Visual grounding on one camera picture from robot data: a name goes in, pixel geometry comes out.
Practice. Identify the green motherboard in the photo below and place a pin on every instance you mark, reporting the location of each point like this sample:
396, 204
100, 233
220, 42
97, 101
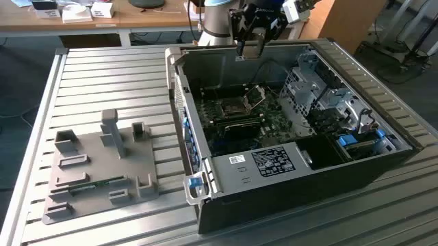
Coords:
277, 123

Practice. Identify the blue paper packet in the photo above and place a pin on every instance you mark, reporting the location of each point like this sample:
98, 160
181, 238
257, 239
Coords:
22, 2

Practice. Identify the black RAM slot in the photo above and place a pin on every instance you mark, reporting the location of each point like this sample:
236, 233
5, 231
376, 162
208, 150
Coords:
240, 120

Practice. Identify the wooden cabinet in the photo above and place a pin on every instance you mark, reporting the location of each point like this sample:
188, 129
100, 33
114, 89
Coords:
343, 23

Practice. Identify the silver metal drive cage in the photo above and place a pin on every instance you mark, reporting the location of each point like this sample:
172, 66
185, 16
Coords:
303, 96

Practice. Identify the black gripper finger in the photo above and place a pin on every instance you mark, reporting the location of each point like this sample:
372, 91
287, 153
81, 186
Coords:
241, 47
260, 46

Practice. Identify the long wooden desk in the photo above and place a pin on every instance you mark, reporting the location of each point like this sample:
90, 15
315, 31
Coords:
154, 19

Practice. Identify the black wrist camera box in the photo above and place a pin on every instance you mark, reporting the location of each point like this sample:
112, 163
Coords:
238, 24

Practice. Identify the white barcode sticker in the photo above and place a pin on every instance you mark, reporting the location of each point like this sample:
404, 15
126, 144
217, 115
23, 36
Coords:
238, 159

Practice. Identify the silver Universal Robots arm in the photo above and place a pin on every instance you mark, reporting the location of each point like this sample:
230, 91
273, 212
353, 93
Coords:
217, 25

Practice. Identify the black round object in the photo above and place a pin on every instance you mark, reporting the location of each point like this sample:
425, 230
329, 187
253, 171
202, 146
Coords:
148, 3

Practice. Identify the grey power supply unit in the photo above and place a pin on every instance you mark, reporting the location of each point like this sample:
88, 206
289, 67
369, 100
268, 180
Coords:
233, 176

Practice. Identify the white box black print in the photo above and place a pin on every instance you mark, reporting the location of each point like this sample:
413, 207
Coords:
49, 14

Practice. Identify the green RAM stick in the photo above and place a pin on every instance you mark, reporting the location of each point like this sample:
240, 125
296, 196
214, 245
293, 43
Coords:
92, 185

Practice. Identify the black printed PSU label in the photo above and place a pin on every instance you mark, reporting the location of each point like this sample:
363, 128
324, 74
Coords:
272, 161

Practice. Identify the blue case latch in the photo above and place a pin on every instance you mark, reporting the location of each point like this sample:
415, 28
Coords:
194, 183

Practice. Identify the black equipment stand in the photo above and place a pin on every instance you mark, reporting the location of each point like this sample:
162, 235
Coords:
416, 55

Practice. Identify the small cardboard box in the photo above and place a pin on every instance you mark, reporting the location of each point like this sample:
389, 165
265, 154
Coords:
196, 10

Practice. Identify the CPU socket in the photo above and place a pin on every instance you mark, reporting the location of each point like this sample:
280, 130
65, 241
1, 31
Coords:
234, 107

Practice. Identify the grey plastic parts rack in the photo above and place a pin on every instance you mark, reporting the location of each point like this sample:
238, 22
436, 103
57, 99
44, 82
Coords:
104, 164

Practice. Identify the small blue plastic clip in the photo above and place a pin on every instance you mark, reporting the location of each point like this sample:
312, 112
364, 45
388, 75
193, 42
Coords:
380, 134

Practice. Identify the open black PC case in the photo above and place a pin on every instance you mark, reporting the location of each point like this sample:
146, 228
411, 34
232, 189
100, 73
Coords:
308, 200

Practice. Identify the white round-topped box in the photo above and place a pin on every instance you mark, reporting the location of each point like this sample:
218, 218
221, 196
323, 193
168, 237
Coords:
77, 15

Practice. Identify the blue disk carrier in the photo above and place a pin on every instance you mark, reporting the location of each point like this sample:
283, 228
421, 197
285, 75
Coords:
348, 141

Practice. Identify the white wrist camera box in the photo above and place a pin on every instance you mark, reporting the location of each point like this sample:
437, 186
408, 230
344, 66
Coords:
295, 11

